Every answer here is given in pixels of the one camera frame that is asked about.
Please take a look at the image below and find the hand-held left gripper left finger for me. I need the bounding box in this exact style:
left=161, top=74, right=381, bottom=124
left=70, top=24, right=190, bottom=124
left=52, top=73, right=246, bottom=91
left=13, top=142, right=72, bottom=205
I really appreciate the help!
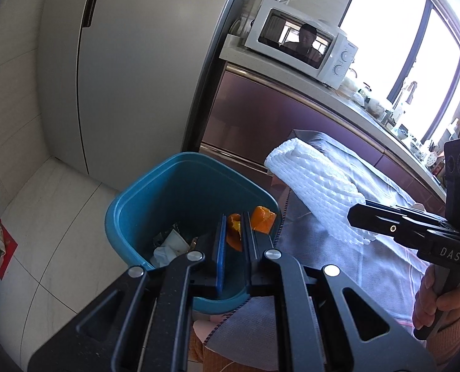
left=28, top=214, right=228, bottom=372

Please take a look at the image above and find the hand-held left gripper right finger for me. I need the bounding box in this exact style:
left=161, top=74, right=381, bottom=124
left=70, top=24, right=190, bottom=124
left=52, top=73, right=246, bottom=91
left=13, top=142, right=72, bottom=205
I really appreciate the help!
left=241, top=211, right=438, bottom=372

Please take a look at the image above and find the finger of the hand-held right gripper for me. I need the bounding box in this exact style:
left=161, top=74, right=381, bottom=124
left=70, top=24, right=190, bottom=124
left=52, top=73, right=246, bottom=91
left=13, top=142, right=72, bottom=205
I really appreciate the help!
left=364, top=199, right=448, bottom=223
left=347, top=202, right=422, bottom=249

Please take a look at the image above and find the orange peel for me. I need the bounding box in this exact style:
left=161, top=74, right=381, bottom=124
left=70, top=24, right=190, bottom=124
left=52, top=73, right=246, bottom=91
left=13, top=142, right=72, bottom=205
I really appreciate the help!
left=228, top=206, right=277, bottom=252

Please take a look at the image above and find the white foam fruit net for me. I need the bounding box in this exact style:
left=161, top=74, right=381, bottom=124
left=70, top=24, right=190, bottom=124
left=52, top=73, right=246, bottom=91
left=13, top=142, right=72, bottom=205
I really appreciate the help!
left=265, top=138, right=378, bottom=246

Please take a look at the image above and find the blue plastic waste bin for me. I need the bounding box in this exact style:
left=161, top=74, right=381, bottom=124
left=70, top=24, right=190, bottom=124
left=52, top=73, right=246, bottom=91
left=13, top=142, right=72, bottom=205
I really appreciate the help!
left=105, top=152, right=283, bottom=314

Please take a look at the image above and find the person's right forearm pink sleeve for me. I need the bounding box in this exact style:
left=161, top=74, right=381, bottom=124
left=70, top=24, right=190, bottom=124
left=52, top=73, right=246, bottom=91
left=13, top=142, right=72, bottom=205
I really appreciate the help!
left=426, top=300, right=460, bottom=367

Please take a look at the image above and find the person's right hand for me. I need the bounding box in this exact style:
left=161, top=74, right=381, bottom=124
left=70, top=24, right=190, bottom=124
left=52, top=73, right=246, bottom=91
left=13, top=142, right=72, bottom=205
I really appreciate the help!
left=413, top=265, right=460, bottom=331

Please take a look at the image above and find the white crumpled tissue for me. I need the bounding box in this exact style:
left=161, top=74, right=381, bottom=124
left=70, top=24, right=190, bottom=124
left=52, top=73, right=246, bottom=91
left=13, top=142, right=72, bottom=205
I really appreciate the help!
left=152, top=228, right=190, bottom=269

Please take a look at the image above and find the grey checked tablecloth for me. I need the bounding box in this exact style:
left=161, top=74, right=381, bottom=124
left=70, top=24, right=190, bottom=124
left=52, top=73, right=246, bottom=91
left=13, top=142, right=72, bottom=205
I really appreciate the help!
left=193, top=128, right=448, bottom=372

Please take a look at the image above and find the person's orange knit clothing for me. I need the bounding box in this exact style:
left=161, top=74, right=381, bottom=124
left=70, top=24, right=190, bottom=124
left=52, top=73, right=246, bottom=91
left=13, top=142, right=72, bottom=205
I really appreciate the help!
left=187, top=312, right=254, bottom=372

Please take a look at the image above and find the metal kitchen faucet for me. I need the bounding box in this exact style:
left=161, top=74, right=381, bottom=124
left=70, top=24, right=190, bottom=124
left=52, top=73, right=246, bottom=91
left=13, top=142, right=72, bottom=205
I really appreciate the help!
left=388, top=81, right=418, bottom=125

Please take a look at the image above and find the brown kitchen cabinet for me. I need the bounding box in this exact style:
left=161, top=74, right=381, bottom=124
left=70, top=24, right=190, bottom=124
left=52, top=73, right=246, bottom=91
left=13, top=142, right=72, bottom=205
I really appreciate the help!
left=199, top=33, right=448, bottom=210

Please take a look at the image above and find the white microwave oven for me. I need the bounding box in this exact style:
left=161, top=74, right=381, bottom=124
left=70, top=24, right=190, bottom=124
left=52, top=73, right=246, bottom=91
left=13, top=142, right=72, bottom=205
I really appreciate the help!
left=244, top=0, right=359, bottom=91

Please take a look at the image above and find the kitchen window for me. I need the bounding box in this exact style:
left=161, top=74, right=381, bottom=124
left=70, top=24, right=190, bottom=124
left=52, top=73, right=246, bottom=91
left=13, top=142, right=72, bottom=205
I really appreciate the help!
left=338, top=0, right=460, bottom=146

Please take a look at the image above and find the grey refrigerator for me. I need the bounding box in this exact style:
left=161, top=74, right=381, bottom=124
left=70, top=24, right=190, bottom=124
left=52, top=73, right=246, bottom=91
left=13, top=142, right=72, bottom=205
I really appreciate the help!
left=36, top=0, right=250, bottom=179

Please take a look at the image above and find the red paper sheet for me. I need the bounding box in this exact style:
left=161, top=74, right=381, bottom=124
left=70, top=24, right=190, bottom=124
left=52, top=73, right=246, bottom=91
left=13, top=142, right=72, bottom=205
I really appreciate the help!
left=0, top=219, right=19, bottom=280

